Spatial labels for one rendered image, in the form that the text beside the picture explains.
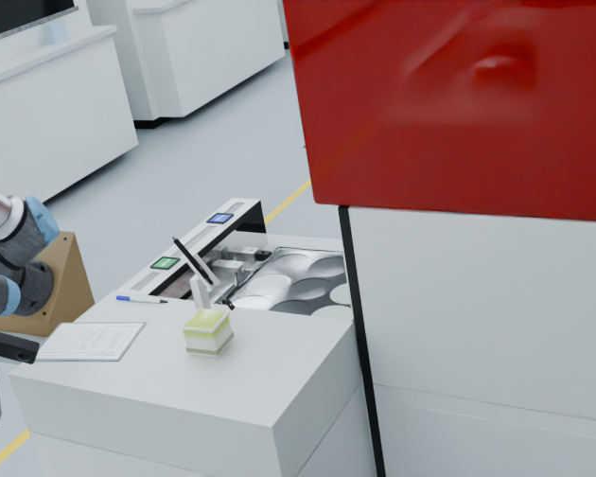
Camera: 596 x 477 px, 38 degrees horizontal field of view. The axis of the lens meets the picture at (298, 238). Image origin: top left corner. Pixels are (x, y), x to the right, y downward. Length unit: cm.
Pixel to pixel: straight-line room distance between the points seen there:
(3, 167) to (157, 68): 175
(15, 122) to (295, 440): 397
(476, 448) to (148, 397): 66
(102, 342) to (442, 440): 74
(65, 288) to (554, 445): 125
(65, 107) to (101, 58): 47
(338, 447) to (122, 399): 44
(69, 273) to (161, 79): 439
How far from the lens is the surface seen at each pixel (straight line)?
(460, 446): 185
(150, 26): 650
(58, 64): 561
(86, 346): 189
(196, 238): 229
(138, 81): 662
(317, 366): 165
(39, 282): 226
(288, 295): 204
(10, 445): 346
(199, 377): 169
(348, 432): 182
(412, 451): 190
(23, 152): 538
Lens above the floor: 187
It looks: 25 degrees down
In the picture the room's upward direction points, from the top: 10 degrees counter-clockwise
